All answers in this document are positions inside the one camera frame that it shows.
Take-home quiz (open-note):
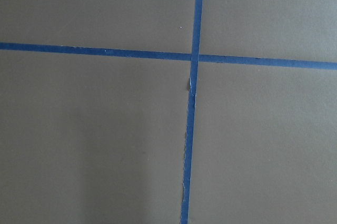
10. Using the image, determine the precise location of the brown paper table cover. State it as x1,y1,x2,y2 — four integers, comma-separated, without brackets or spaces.
1,0,336,223

